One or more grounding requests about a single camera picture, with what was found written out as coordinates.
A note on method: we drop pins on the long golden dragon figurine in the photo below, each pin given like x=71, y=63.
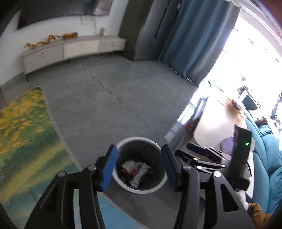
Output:
x=33, y=45

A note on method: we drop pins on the brown dried plant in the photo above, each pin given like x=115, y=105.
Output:
x=234, y=109

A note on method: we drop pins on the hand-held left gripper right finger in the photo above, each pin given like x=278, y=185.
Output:
x=170, y=169

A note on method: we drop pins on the grey refrigerator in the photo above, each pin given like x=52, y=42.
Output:
x=141, y=33

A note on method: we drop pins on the golden tiger figurine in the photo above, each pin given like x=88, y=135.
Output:
x=70, y=36

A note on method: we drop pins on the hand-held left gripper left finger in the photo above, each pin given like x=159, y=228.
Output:
x=109, y=167

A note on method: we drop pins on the black wall television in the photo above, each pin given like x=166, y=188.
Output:
x=55, y=11

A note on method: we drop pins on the short golden dragon figurine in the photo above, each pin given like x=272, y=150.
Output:
x=52, y=37

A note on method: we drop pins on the purple box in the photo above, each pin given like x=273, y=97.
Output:
x=227, y=145

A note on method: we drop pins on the person's right forearm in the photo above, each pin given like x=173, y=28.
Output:
x=258, y=217

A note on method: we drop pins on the white television stand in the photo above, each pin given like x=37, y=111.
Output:
x=55, y=52

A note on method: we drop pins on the white coffee table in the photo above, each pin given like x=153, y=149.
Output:
x=216, y=123

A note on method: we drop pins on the blue curtain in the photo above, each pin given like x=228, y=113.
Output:
x=193, y=39

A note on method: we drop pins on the black chair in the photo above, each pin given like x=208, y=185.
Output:
x=249, y=102

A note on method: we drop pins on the white router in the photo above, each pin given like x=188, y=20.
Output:
x=102, y=31

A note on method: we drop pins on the white trash bin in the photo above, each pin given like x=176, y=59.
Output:
x=123, y=185

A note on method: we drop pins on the white wrapper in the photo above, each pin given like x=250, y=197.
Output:
x=142, y=172

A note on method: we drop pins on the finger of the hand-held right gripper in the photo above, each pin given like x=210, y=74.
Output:
x=196, y=148
x=204, y=164

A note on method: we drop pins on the teal sofa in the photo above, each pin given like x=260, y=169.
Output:
x=271, y=165

